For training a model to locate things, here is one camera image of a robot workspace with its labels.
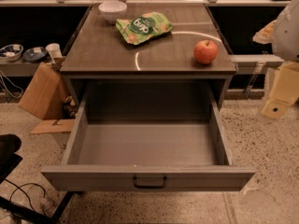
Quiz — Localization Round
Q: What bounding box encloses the grey top drawer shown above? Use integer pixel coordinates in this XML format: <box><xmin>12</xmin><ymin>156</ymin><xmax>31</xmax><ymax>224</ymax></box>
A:
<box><xmin>42</xmin><ymin>82</ymin><xmax>255</xmax><ymax>191</ymax></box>

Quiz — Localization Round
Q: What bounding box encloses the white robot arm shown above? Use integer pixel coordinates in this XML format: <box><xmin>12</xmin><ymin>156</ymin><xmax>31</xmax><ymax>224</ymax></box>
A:
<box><xmin>252</xmin><ymin>0</ymin><xmax>299</xmax><ymax>119</ymax></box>

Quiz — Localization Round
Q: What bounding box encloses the grey drawer cabinet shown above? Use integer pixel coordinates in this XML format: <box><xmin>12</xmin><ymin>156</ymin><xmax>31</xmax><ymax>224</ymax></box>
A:
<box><xmin>62</xmin><ymin>2</ymin><xmax>236</xmax><ymax>104</ymax></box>

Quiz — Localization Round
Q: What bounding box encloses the right low shelf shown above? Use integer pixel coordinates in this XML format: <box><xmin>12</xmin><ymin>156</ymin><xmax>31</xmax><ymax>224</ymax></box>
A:
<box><xmin>231</xmin><ymin>54</ymin><xmax>283</xmax><ymax>75</ymax></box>

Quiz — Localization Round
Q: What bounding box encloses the low shelf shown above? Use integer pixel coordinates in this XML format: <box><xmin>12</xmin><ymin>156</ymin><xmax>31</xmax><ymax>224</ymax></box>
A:
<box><xmin>0</xmin><ymin>57</ymin><xmax>64</xmax><ymax>78</ymax></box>
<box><xmin>231</xmin><ymin>54</ymin><xmax>283</xmax><ymax>75</ymax></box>

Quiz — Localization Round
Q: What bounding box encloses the red apple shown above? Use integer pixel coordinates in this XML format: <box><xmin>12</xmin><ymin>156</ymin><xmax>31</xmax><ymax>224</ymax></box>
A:
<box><xmin>193</xmin><ymin>40</ymin><xmax>218</xmax><ymax>64</ymax></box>

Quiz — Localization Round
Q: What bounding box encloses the green snack bag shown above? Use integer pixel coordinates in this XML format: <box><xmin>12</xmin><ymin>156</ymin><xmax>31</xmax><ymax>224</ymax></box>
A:
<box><xmin>116</xmin><ymin>12</ymin><xmax>173</xmax><ymax>45</ymax></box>

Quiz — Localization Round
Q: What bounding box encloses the white ceramic bowl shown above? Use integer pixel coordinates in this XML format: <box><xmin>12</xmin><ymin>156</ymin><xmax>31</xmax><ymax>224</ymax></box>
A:
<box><xmin>98</xmin><ymin>0</ymin><xmax>127</xmax><ymax>23</ymax></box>

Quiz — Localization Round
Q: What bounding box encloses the white paper cup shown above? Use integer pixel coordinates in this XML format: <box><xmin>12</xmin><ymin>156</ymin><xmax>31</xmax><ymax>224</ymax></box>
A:
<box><xmin>46</xmin><ymin>43</ymin><xmax>62</xmax><ymax>59</ymax></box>

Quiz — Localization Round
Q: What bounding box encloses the brown cardboard box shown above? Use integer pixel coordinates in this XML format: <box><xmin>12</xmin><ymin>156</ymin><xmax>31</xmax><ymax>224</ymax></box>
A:
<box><xmin>19</xmin><ymin>63</ymin><xmax>75</xmax><ymax>134</ymax></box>

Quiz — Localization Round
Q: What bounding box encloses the dark blue bowl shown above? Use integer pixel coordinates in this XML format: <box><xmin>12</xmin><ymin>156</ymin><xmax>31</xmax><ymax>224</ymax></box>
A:
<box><xmin>22</xmin><ymin>47</ymin><xmax>48</xmax><ymax>63</ymax></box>

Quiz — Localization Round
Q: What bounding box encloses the blue patterned bowl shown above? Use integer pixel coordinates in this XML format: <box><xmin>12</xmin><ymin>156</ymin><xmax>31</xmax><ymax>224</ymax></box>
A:
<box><xmin>0</xmin><ymin>44</ymin><xmax>23</xmax><ymax>62</ymax></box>

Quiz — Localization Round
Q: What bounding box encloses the left low shelf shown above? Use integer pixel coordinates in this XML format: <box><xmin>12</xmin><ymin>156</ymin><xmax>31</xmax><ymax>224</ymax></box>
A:
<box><xmin>0</xmin><ymin>57</ymin><xmax>64</xmax><ymax>78</ymax></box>

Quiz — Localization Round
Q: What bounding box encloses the black chair base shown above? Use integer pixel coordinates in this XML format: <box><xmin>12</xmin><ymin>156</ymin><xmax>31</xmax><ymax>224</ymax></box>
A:
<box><xmin>0</xmin><ymin>133</ymin><xmax>84</xmax><ymax>224</ymax></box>

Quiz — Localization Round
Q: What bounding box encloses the black top drawer handle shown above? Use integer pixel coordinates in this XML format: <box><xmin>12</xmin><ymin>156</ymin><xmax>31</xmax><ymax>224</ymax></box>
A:
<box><xmin>133</xmin><ymin>176</ymin><xmax>167</xmax><ymax>189</ymax></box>

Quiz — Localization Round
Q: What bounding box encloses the black floor cable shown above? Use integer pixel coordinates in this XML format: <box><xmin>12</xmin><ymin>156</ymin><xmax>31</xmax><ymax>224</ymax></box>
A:
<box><xmin>3</xmin><ymin>178</ymin><xmax>50</xmax><ymax>217</ymax></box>

